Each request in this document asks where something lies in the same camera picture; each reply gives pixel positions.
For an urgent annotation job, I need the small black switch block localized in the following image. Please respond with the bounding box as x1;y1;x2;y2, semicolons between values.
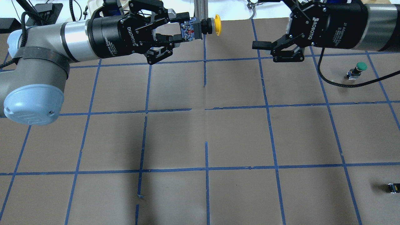
387;183;400;194

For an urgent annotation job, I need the green push button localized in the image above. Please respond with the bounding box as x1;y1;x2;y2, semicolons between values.
346;62;368;81

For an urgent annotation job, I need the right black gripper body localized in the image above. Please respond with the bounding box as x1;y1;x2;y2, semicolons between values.
270;0;368;62

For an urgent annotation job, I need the yellow push button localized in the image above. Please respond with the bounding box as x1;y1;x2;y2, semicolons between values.
180;14;222;42

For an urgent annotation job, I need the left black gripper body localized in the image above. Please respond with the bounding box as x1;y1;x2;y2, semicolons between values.
87;0;175;65

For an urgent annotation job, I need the aluminium frame post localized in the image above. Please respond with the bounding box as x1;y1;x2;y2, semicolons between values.
194;0;208;20

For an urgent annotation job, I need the black power adapter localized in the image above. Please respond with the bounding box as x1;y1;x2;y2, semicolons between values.
19;2;63;25

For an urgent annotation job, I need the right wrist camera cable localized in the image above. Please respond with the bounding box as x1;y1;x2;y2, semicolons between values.
316;47;400;88

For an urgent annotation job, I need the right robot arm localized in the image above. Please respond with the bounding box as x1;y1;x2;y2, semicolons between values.
252;0;400;63

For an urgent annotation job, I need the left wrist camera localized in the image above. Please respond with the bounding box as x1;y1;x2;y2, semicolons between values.
101;0;124;17

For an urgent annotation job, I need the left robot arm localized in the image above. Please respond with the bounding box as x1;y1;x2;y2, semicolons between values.
1;0;191;126

